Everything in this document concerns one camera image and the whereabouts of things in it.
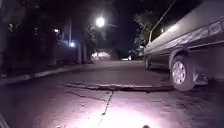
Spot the kerb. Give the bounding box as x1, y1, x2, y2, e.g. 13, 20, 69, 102
0, 64, 84, 86

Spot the fence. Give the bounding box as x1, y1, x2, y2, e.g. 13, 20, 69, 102
0, 19, 88, 76

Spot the grey asphalt road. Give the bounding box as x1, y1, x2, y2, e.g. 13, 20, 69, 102
0, 59, 224, 128

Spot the grey van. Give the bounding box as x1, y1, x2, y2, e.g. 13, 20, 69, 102
143, 0, 224, 93

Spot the tree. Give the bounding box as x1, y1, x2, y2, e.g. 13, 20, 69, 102
133, 9, 162, 48

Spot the street lamp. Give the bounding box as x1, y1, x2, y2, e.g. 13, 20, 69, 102
94, 16, 107, 61

